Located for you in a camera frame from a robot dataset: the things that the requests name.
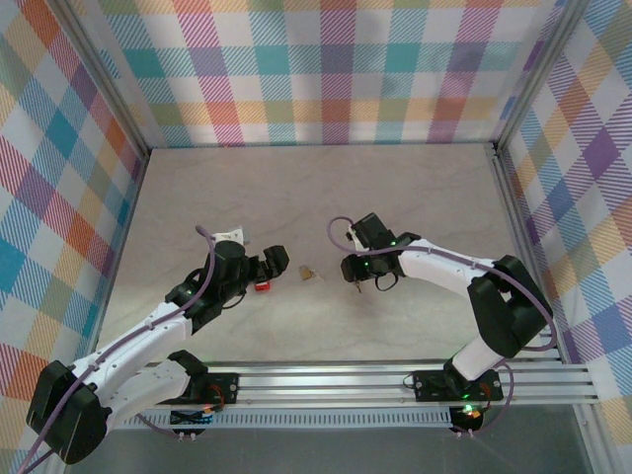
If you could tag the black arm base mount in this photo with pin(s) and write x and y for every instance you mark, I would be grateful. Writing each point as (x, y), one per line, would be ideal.
(232, 382)
(429, 387)

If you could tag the silver key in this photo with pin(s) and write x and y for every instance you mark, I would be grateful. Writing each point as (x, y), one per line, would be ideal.
(358, 288)

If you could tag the blue terminal board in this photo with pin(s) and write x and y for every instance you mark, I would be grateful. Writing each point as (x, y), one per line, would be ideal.
(192, 418)

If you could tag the small board with LED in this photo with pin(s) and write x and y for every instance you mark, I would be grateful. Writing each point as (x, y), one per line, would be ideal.
(469, 415)

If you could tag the small brass padlock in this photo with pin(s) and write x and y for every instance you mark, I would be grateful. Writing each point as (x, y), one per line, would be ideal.
(306, 273)

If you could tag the aluminium frame bar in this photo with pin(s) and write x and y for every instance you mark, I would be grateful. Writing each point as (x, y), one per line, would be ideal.
(518, 222)
(125, 237)

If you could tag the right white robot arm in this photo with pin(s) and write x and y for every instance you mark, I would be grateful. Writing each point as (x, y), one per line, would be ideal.
(444, 269)

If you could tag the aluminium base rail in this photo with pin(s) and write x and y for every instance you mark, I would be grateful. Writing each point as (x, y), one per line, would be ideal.
(321, 385)

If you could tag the short aluminium frame post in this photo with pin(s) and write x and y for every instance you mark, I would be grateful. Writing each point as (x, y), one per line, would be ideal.
(592, 444)

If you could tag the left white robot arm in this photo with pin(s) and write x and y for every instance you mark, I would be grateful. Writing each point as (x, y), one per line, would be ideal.
(138, 331)

